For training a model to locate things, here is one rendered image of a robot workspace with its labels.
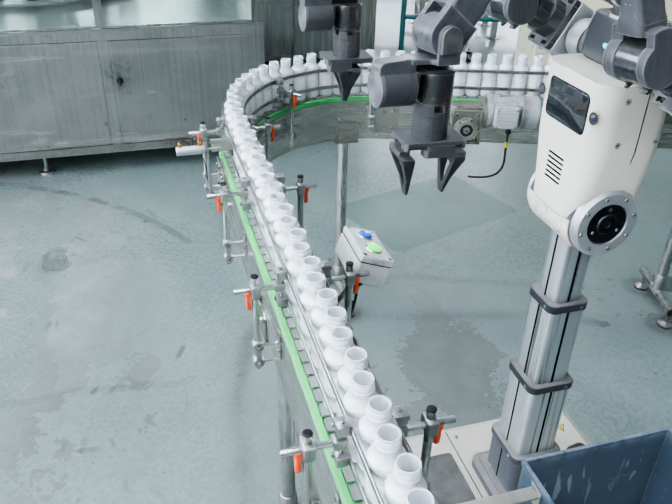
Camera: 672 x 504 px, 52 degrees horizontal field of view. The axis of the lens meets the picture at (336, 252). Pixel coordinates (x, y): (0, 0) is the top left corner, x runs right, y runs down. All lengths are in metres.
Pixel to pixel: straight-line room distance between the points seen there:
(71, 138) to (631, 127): 3.63
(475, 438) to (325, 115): 1.35
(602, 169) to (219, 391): 1.81
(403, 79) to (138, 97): 3.52
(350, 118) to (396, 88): 1.81
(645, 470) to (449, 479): 0.79
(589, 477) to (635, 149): 0.65
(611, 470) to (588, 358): 1.72
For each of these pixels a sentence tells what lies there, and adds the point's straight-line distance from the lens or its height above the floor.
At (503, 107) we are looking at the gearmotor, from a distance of 2.73.
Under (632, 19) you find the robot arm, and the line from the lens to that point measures 1.25.
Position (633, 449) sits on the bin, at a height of 0.91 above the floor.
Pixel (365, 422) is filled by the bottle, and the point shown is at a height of 1.13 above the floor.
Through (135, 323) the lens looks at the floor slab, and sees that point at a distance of 3.22.
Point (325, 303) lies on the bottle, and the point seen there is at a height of 1.16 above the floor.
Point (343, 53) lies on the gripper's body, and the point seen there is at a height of 1.50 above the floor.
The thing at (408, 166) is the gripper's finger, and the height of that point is 1.46.
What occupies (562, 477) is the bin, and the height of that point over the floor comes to 0.88.
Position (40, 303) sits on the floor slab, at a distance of 3.48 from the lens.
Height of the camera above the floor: 1.90
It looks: 31 degrees down
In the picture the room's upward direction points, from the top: 2 degrees clockwise
